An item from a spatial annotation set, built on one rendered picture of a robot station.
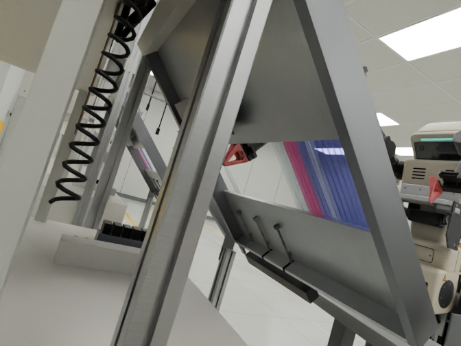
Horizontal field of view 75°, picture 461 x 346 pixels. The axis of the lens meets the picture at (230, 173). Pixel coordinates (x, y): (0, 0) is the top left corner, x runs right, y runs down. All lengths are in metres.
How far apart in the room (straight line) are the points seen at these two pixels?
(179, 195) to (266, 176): 9.80
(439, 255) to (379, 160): 0.93
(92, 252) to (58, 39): 0.44
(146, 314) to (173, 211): 0.09
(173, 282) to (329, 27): 0.35
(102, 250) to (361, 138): 0.51
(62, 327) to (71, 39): 0.33
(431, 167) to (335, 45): 1.08
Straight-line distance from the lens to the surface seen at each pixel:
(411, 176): 1.49
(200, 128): 0.28
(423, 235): 1.45
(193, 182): 0.29
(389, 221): 0.53
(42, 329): 0.46
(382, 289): 0.69
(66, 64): 0.32
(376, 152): 0.49
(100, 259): 0.68
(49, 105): 0.31
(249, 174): 9.71
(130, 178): 8.50
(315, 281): 0.83
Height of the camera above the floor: 0.83
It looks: 4 degrees up
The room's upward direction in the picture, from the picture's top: 17 degrees clockwise
